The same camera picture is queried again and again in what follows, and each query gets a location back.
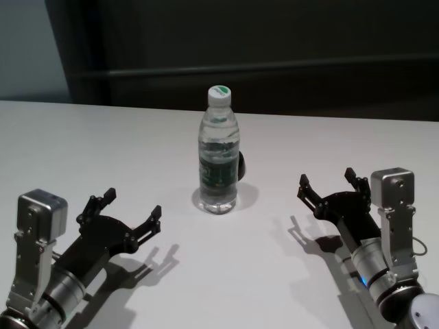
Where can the clear water bottle green label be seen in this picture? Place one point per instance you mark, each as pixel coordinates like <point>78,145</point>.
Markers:
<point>218,154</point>

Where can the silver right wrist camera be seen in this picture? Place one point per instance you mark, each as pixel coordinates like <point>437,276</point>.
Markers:
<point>394,192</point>

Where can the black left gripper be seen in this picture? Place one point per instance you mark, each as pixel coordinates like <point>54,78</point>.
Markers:
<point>103,236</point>

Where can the dark vertical frame post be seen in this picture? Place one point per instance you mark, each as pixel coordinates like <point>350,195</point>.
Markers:
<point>94,51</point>

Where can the green YES button black base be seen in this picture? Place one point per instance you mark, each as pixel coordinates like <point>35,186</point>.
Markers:
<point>243,166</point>

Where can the grey horizontal rail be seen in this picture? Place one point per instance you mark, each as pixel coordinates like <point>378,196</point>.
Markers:
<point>274,71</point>

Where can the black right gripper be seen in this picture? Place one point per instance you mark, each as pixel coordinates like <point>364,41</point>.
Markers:
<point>350,212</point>

